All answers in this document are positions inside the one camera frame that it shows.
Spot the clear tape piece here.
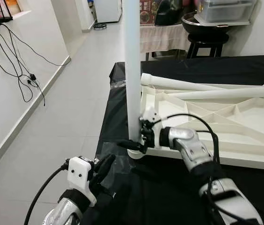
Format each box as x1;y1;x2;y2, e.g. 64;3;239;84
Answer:
97;141;132;174

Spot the black metal bowl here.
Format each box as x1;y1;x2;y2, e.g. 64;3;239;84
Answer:
181;12;228;36

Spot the white plastic children table top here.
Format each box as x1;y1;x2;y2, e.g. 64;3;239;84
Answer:
127;82;264;170

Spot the black bag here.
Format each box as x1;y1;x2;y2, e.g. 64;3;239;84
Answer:
154;0;184;26

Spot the orange plastic jar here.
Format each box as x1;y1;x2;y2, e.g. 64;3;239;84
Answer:
6;0;20;15

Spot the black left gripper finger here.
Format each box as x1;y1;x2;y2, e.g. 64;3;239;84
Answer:
102;154;116;181
94;159;106;186

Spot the white fridge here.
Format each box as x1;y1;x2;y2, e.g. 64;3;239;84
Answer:
95;0;122;23

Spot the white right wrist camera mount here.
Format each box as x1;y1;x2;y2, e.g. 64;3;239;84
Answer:
141;107;163;125

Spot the printed cardboard box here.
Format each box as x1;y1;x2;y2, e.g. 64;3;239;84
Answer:
140;0;158;25

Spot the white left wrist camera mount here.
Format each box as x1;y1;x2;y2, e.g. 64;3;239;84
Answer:
68;156;97;207

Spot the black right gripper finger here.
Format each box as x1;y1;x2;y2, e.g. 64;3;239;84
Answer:
117;139;147;151

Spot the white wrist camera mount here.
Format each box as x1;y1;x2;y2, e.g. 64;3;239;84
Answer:
68;156;97;207
141;107;163;125

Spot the clear plastic wrap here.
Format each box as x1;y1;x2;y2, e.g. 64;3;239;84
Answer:
111;77;125;90

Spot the black table cloth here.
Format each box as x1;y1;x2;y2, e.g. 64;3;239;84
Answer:
81;55;264;225

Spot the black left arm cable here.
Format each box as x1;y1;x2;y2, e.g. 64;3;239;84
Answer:
24;159;72;225

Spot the pink cloth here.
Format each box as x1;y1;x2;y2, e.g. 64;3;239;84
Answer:
140;23;191;53

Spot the clear plastic storage box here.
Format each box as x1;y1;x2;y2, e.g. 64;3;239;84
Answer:
195;0;257;25

